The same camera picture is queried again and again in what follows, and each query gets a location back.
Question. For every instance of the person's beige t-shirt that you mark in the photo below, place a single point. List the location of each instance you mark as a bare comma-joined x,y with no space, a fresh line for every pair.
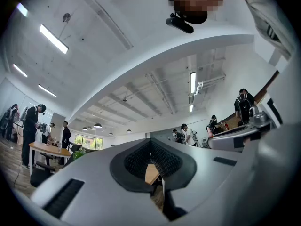
265,15

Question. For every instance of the black head camera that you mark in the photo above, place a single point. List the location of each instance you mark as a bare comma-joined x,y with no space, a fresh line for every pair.
179,23

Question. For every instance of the white ceiling pipes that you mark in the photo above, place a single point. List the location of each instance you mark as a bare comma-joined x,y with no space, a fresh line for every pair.
200,85

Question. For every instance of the long ceiling light panel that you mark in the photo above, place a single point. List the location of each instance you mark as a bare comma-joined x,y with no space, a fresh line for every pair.
54,39
191,108
22,9
192,82
47,90
20,70

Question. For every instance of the round ceiling fixture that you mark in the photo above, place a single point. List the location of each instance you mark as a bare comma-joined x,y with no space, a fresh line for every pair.
66,16

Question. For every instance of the ceiling air conditioner unit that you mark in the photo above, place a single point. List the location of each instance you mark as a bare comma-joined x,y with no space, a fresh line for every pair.
191,99

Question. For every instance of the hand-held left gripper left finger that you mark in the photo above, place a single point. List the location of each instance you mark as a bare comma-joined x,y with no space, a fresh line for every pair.
94,185

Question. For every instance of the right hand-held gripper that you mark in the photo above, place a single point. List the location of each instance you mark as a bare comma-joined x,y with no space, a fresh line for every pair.
258,118

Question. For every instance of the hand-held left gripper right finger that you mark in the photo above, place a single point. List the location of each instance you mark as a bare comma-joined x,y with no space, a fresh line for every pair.
207,180

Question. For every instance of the potted green plant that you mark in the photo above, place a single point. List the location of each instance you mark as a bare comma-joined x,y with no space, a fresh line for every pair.
80,153

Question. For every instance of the glass window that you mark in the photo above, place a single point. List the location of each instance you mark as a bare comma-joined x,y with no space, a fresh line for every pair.
89,143

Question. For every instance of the wooden table white legs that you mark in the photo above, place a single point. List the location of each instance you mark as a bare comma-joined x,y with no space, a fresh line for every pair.
49,149

